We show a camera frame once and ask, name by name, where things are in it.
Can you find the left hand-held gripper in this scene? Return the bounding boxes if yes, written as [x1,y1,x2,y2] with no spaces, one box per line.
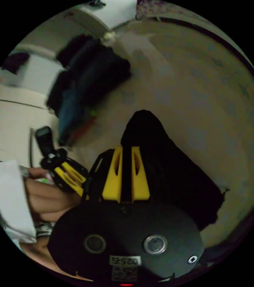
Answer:
[39,148,89,198]

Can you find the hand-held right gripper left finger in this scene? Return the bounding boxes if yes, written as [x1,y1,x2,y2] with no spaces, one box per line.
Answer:
[102,146,124,203]

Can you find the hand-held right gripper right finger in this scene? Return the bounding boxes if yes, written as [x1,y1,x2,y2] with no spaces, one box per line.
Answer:
[131,146,150,202]

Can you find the black shorts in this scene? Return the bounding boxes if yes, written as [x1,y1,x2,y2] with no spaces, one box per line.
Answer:
[120,110,230,231]

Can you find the person's left hand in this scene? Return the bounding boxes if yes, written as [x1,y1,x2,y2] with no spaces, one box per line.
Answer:
[25,167,80,223]

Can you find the pile of clothes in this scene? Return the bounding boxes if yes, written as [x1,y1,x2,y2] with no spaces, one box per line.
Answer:
[46,33,132,147]

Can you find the bed with beige woven mat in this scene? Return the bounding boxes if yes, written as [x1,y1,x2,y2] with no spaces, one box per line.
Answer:
[48,16,254,250]

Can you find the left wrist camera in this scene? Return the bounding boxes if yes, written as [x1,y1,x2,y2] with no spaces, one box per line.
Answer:
[35,126,57,158]

